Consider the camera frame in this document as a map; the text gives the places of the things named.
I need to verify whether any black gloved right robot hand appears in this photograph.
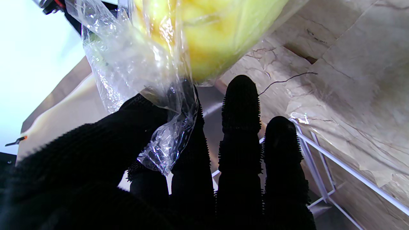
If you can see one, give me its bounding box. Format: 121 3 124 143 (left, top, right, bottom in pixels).
65 1 119 36

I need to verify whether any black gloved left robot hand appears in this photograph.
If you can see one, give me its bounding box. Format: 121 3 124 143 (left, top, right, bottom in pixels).
0 75 317 230

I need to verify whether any clear plastic bread bag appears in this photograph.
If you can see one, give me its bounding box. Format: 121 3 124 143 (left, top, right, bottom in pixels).
66 0 309 177

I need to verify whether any yellow pineapple bun bread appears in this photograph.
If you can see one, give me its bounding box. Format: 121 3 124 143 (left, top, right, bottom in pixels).
134 0 290 84

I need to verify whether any orange tipped black cable end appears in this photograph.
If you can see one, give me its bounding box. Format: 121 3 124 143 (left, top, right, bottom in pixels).
4 135 28 147

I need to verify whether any small wooden table white frame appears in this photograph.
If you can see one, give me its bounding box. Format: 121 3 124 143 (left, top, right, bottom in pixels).
211 118 409 230

